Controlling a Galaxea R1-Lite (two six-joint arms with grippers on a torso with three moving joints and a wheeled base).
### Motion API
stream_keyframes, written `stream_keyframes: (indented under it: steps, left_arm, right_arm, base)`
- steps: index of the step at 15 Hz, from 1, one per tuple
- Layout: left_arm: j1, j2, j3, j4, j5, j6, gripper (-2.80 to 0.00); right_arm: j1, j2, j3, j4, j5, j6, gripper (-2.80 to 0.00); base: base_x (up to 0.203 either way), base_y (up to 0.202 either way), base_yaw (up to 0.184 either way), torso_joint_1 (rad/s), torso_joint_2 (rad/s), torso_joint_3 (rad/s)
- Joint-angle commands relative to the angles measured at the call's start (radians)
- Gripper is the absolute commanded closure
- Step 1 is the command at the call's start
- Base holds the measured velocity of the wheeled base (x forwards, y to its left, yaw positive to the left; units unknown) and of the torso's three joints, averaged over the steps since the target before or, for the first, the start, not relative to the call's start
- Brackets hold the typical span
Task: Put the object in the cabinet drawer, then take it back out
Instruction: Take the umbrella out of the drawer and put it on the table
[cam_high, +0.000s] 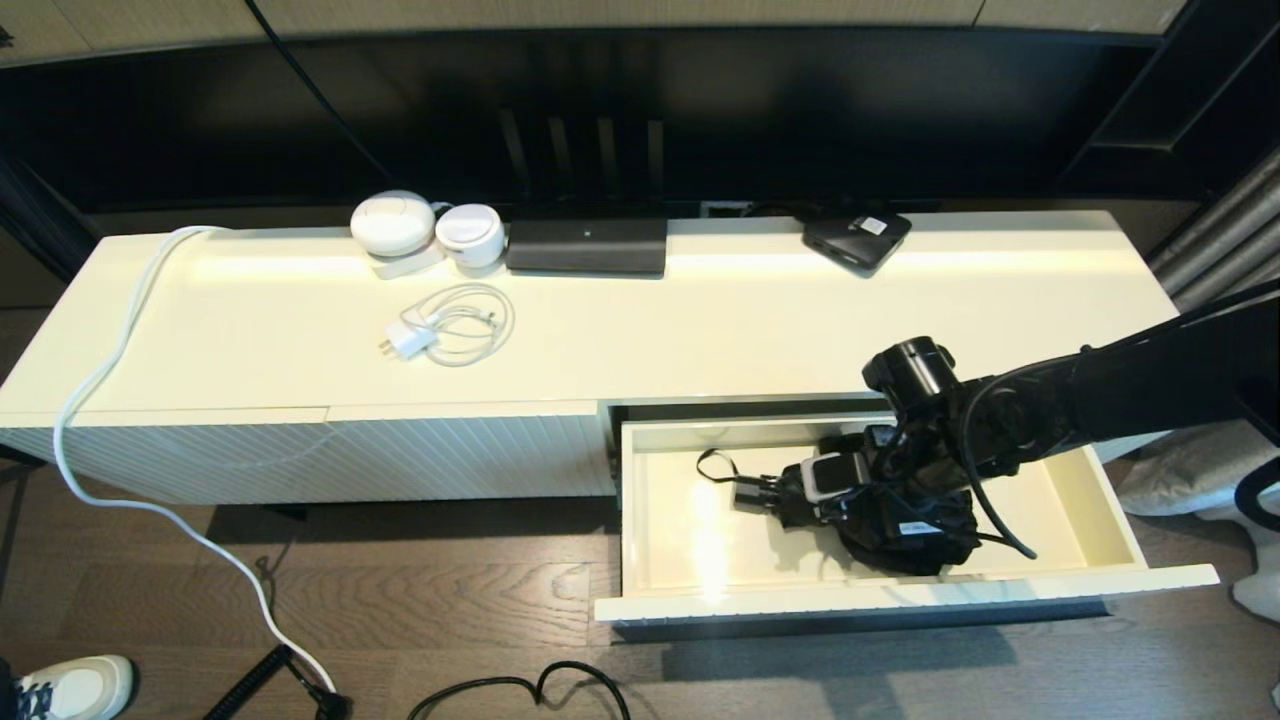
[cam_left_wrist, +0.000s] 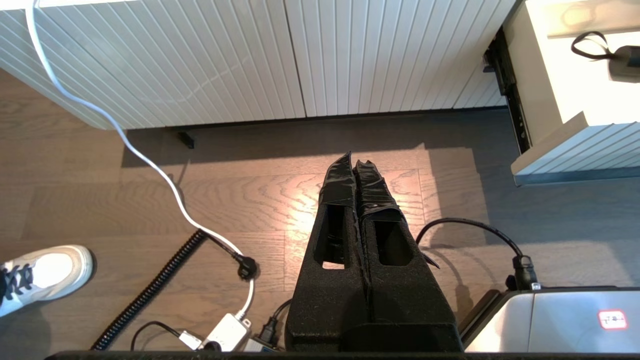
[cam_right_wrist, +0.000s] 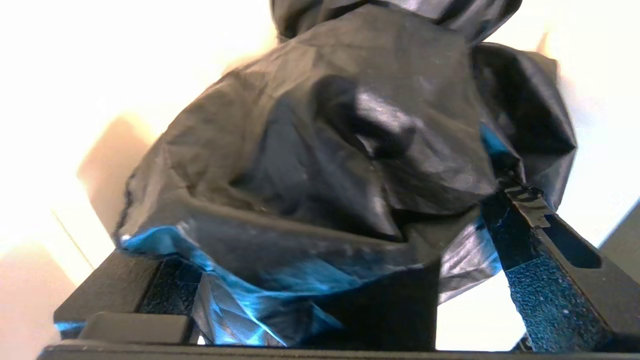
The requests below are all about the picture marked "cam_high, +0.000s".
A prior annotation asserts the white sneaker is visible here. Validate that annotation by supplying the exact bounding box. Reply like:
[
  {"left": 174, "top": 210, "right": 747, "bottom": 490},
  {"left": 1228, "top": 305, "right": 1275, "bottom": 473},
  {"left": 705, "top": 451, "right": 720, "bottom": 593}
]
[{"left": 15, "top": 655, "right": 135, "bottom": 720}]

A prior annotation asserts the white fluted drawer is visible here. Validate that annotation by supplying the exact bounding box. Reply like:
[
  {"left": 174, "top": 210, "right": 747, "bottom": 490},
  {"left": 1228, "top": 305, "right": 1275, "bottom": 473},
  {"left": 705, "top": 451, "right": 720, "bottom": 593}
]
[{"left": 595, "top": 405, "right": 1221, "bottom": 626}]

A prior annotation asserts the black television screen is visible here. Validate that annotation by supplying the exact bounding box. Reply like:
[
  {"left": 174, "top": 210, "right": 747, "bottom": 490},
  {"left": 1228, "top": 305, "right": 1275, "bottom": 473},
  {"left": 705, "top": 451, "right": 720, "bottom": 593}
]
[{"left": 0, "top": 28, "right": 1181, "bottom": 216}]

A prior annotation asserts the white USB charger adapter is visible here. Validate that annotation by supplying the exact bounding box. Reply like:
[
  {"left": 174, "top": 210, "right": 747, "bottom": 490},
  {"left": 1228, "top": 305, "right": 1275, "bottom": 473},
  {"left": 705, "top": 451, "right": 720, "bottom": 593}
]
[{"left": 378, "top": 320, "right": 439, "bottom": 361}]

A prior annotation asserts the large white round device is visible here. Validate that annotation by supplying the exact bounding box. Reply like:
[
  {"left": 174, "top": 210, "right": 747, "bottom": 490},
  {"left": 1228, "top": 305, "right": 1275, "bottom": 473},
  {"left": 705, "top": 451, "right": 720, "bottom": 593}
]
[{"left": 350, "top": 190, "right": 447, "bottom": 281}]

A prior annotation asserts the small white round device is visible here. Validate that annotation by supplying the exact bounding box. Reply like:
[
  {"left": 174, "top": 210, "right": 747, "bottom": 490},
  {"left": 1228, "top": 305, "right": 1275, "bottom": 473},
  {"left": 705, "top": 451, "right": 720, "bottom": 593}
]
[{"left": 435, "top": 204, "right": 506, "bottom": 269}]

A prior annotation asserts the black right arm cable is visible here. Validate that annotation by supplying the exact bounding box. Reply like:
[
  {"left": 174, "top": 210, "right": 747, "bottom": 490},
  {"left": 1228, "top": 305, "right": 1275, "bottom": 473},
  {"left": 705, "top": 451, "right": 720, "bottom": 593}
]
[{"left": 955, "top": 280, "right": 1280, "bottom": 561}]

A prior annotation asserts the black umbrella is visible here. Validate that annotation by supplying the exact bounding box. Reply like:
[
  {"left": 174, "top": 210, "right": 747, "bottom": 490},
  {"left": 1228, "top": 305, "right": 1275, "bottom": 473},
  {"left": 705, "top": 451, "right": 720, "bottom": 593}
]
[{"left": 697, "top": 430, "right": 983, "bottom": 577}]

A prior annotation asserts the black shelf unit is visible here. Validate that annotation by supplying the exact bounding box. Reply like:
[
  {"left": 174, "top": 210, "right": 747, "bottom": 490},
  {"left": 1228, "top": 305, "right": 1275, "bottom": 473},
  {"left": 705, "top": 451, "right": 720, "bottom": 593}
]
[{"left": 1055, "top": 0, "right": 1280, "bottom": 201}]

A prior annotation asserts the long black cable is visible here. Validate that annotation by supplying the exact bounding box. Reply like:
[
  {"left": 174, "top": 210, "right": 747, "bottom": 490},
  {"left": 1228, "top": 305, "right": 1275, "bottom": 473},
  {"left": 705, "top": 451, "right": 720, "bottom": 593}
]
[{"left": 245, "top": 0, "right": 396, "bottom": 186}]

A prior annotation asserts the thick white power cord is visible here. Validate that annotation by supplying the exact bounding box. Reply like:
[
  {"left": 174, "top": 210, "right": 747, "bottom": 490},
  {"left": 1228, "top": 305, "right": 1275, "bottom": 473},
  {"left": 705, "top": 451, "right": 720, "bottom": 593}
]
[{"left": 53, "top": 226, "right": 336, "bottom": 693}]

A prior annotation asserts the black router with antennas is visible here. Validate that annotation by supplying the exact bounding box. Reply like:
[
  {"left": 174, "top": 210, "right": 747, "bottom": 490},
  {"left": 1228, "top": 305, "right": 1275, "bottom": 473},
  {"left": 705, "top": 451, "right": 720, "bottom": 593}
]
[{"left": 497, "top": 106, "right": 669, "bottom": 277}]

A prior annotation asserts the white TV cabinet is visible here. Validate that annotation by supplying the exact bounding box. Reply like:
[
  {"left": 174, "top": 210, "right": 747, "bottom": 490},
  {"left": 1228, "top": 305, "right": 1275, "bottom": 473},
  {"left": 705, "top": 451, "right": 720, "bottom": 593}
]
[{"left": 0, "top": 208, "right": 1233, "bottom": 521}]

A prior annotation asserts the white coiled charging cable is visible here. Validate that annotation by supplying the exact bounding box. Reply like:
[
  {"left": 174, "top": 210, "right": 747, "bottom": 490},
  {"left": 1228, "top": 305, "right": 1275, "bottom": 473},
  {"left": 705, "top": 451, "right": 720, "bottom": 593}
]
[{"left": 400, "top": 282, "right": 516, "bottom": 367}]

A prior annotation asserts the grey pleated curtain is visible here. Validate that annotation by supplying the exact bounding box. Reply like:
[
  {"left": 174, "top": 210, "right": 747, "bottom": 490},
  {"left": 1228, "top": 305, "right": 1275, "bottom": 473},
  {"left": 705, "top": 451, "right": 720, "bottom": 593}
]
[{"left": 1115, "top": 150, "right": 1280, "bottom": 621}]

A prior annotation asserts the thin black looped cable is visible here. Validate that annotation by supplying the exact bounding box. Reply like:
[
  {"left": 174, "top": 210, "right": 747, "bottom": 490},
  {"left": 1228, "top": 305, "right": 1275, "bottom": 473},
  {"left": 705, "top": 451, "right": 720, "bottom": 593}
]
[{"left": 405, "top": 660, "right": 633, "bottom": 720}]

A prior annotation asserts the black set-top box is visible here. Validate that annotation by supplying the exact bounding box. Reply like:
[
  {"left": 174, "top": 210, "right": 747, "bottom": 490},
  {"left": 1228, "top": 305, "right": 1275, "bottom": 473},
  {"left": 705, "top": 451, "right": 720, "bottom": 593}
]
[{"left": 802, "top": 208, "right": 913, "bottom": 276}]

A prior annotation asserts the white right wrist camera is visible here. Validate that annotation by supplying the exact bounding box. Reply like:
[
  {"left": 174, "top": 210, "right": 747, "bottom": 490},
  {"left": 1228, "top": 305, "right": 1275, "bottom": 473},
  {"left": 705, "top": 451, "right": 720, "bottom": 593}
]
[{"left": 803, "top": 452, "right": 869, "bottom": 504}]

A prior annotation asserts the black coiled cable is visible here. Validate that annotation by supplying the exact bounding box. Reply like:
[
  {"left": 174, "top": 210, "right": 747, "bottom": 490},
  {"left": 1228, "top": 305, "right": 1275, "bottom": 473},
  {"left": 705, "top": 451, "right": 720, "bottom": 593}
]
[{"left": 203, "top": 643, "right": 353, "bottom": 720}]

